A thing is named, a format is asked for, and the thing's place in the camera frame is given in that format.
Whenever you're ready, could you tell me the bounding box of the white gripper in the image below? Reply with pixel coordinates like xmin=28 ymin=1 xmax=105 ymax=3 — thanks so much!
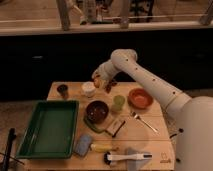
xmin=91 ymin=60 xmax=120 ymax=89

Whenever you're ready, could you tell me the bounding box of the yellow red apple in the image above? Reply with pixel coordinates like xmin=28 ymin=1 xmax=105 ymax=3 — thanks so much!
xmin=93 ymin=78 xmax=101 ymax=88

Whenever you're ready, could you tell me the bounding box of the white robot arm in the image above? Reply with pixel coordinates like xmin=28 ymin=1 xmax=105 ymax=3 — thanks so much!
xmin=92 ymin=49 xmax=213 ymax=171

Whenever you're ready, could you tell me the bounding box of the white paper cup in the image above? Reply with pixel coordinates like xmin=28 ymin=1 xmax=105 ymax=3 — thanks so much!
xmin=81 ymin=82 xmax=96 ymax=97

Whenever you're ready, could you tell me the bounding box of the green plastic cup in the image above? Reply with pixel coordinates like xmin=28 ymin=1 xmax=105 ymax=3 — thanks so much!
xmin=112 ymin=95 xmax=125 ymax=111

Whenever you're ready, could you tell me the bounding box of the dark red bowl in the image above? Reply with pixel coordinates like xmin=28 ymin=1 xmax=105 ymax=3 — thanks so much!
xmin=86 ymin=100 xmax=109 ymax=124

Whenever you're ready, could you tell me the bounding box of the green chili pepper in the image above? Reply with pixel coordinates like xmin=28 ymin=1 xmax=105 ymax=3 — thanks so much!
xmin=83 ymin=116 xmax=105 ymax=134

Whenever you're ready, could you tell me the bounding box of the orange bowl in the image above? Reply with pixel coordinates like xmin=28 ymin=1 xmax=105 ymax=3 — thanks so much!
xmin=128 ymin=88 xmax=153 ymax=109

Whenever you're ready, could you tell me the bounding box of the silver fork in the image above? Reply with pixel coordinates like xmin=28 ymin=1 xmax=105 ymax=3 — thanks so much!
xmin=130 ymin=112 xmax=158 ymax=133

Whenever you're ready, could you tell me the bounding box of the black tan box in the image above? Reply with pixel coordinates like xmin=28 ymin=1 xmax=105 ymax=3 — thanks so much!
xmin=106 ymin=117 xmax=126 ymax=137

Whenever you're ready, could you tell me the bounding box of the blue sponge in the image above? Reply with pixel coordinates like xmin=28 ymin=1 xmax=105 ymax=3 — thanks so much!
xmin=74 ymin=134 xmax=93 ymax=157

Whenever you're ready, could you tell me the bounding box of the green plastic tray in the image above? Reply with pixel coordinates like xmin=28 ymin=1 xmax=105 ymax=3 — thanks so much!
xmin=16 ymin=100 xmax=79 ymax=159

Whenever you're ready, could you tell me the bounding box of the grey cloth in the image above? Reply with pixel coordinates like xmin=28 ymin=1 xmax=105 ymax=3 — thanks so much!
xmin=125 ymin=147 xmax=149 ymax=171

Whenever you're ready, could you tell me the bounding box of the black stand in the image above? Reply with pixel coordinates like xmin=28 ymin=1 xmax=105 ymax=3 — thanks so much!
xmin=0 ymin=128 xmax=23 ymax=171

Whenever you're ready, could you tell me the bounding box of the black cable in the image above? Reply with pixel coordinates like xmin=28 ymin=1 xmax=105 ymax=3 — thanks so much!
xmin=169 ymin=127 xmax=184 ymax=140

